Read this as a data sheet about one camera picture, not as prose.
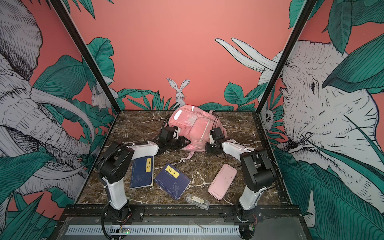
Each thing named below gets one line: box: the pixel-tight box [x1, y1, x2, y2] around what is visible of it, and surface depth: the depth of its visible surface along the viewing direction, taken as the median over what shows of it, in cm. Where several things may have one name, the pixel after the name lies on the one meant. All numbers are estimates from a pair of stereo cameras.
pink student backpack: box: [170, 104, 227, 160], surface depth 109 cm
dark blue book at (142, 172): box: [129, 155, 155, 189], surface depth 87 cm
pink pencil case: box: [208, 163, 238, 201], surface depth 84 cm
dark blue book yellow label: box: [154, 163, 192, 200], surface depth 86 cm
